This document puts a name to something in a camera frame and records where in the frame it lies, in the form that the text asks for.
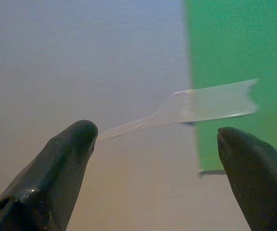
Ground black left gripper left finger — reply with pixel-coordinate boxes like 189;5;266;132
0;119;99;231

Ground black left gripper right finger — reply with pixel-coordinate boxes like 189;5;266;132
217;127;277;231

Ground clear adhesive tape strip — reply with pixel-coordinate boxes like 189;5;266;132
97;77;261;143

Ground green paper sheet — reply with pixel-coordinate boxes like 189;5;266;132
182;0;277;178

